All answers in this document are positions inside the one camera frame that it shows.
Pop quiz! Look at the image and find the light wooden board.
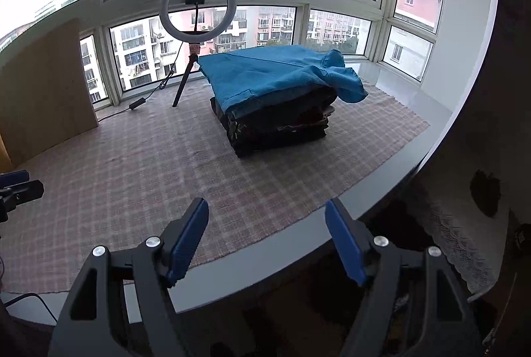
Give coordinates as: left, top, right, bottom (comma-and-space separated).
1, 19, 97, 167

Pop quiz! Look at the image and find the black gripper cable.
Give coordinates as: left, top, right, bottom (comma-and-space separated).
0, 291, 59, 326

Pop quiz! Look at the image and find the pink plaid table cloth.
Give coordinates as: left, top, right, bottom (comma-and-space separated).
1, 82, 427, 293

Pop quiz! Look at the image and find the brown folded garment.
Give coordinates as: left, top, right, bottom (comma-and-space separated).
217, 103, 335, 141

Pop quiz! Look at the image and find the black tripod stand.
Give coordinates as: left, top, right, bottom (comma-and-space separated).
172, 43, 201, 108

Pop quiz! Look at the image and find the black inline cable switch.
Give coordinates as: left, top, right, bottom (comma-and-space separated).
129, 97, 146, 111

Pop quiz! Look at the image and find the black folded garment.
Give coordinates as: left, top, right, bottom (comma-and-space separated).
210, 86, 337, 158

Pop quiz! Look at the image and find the blue striped zip coat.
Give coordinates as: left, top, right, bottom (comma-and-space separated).
199, 45, 367, 119

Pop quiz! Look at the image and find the white ring light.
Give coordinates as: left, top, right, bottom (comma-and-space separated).
159, 0, 238, 45

